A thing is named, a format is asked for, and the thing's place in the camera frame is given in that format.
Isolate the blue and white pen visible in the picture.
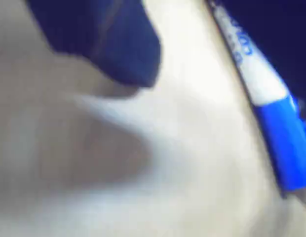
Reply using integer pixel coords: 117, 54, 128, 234
206, 0, 306, 197

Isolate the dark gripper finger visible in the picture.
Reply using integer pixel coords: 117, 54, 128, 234
221, 0, 306, 106
26, 0, 164, 89

